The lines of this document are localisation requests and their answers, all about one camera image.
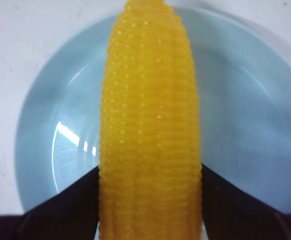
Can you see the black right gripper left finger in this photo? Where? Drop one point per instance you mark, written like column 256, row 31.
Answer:
column 70, row 215

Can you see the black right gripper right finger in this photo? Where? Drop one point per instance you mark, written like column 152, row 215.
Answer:
column 232, row 214

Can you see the yellow corn cob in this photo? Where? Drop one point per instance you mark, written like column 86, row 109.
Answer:
column 150, row 171

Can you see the light blue round plate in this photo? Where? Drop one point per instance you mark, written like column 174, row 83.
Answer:
column 244, row 85

